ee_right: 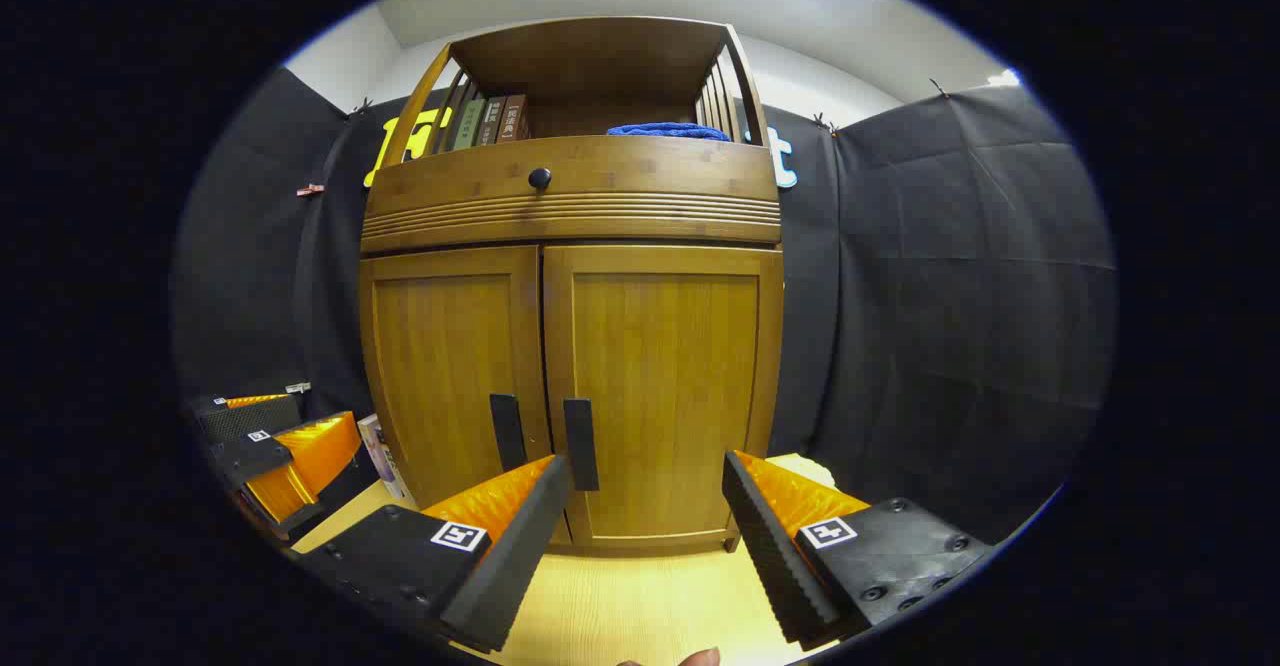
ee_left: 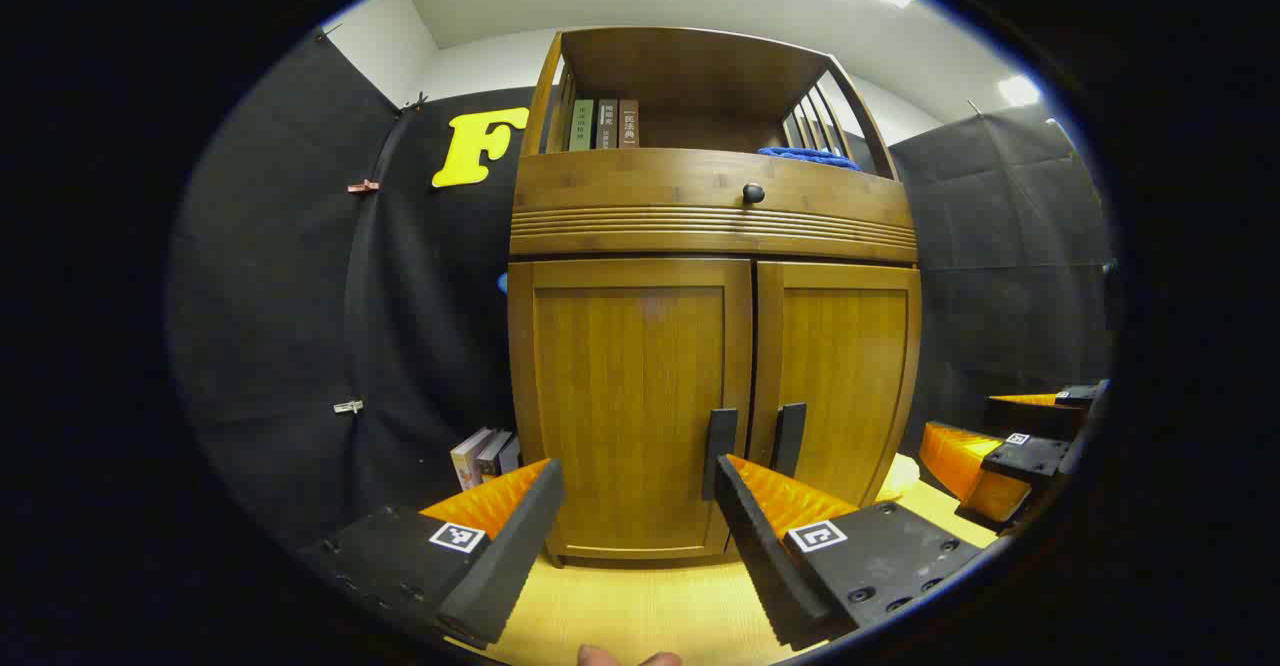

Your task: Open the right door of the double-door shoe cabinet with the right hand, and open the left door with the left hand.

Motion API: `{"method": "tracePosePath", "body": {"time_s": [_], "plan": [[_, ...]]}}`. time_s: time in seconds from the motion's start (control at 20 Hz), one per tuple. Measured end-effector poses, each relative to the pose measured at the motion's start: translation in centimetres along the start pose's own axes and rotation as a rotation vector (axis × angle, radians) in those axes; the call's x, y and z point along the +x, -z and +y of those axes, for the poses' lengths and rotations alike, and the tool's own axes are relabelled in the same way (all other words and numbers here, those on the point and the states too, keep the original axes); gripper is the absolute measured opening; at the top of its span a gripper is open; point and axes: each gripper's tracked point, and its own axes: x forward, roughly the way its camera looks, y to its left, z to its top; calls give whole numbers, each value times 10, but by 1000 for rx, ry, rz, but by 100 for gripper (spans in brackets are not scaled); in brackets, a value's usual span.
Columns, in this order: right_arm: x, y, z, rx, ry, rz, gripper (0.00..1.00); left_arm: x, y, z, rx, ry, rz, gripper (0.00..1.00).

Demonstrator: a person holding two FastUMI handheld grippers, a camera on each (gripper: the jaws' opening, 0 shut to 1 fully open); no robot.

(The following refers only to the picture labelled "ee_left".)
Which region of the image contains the blue cloth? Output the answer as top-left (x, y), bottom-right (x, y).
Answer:
top-left (757, 146), bottom-right (861, 171)

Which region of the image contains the black backdrop cloth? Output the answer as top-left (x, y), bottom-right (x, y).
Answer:
top-left (168, 26), bottom-right (1119, 547)

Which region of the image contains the wooden cabinet drawer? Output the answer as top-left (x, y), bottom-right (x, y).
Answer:
top-left (512, 149), bottom-right (916, 232)

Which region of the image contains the wooden cabinet door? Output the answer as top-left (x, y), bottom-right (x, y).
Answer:
top-left (750, 262), bottom-right (921, 509)
top-left (528, 258), bottom-right (753, 559)

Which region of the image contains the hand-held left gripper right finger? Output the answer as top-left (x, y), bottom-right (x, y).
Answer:
top-left (712, 454), bottom-right (986, 650)

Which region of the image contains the grey standing book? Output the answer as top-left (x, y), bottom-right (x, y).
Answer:
top-left (476, 431), bottom-right (513, 482)

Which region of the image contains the wooden double-door shoe cabinet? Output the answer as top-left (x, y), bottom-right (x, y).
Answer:
top-left (505, 26), bottom-right (923, 569)

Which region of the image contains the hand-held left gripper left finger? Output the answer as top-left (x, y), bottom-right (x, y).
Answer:
top-left (300, 458), bottom-right (566, 647)

